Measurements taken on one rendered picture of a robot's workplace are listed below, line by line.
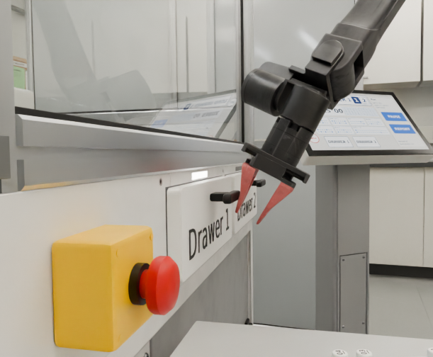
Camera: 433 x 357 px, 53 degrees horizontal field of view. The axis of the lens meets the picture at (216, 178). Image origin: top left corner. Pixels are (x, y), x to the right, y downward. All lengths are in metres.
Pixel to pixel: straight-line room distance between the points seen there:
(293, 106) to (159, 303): 0.39
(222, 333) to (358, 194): 1.11
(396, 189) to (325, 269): 2.07
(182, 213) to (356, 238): 1.14
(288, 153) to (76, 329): 0.40
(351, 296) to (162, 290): 1.36
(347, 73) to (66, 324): 0.49
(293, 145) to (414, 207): 3.04
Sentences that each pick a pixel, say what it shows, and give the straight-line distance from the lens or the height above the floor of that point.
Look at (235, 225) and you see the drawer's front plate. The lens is 0.81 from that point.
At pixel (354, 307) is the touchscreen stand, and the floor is 0.43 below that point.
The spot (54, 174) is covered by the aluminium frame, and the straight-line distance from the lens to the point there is 0.30.
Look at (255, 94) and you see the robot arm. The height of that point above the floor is 1.05.
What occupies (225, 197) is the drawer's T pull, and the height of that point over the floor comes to 0.91.
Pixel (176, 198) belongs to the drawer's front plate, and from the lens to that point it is 0.49.
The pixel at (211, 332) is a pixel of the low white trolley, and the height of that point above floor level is 0.76.
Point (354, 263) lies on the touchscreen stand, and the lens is 1.60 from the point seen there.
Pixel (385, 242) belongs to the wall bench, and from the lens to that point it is 3.65.
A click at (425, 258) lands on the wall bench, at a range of 3.69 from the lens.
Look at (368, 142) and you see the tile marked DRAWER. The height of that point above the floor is 1.00.
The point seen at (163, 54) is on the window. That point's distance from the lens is 0.56.
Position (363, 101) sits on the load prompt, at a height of 1.15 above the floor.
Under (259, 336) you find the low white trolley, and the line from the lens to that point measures 0.52.
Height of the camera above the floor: 0.96
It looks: 3 degrees down
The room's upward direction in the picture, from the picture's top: 1 degrees counter-clockwise
